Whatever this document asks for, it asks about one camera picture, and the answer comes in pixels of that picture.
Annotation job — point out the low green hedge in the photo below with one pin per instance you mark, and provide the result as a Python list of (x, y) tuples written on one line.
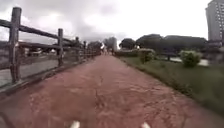
[(126, 52)]

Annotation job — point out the row of dark trees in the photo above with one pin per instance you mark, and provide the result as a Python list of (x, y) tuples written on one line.
[(166, 41)]

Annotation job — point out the grass strip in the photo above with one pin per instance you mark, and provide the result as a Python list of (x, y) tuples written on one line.
[(186, 80)]

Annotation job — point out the wooden rail fence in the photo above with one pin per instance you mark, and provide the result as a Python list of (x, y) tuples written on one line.
[(15, 46)]

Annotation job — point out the red paved path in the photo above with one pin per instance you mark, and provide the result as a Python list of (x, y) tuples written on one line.
[(110, 93)]

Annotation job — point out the round green bush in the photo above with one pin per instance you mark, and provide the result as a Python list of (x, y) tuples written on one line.
[(190, 58), (146, 55)]

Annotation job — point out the robot's own part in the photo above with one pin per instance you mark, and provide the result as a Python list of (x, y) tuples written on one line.
[(145, 125), (75, 124)]

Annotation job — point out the tall grey building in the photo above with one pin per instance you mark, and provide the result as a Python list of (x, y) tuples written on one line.
[(216, 20)]

